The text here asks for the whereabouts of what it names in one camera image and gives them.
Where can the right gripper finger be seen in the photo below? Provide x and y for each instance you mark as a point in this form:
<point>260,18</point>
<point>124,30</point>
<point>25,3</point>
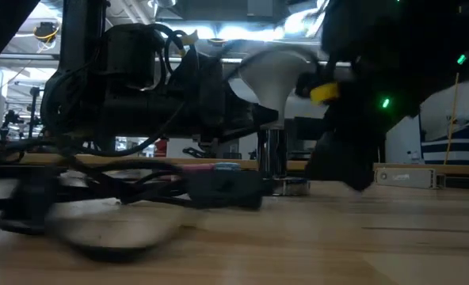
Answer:
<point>349,158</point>

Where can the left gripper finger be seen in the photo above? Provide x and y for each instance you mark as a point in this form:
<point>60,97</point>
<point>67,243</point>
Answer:
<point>260,116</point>

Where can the white flood light bulb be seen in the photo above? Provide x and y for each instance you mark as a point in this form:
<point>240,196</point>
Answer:
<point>274,75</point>

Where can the chrome lamp socket base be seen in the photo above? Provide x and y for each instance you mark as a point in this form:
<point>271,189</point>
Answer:
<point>274,154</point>

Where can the white board panel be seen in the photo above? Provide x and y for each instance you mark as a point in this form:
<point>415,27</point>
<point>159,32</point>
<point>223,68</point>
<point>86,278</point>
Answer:
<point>405,146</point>

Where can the navy white striped bag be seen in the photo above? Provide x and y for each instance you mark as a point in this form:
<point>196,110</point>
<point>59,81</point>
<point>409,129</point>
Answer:
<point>456,146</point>

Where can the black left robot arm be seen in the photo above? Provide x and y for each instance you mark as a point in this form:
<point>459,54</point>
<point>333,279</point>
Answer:
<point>84,99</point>

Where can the blue patterned round tin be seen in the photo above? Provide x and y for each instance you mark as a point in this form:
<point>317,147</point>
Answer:
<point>227,166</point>

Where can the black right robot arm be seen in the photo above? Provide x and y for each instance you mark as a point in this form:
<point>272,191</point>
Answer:
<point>397,31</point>

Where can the white oblong object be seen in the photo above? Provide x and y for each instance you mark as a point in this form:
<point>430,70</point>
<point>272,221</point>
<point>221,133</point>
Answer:
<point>119,225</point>

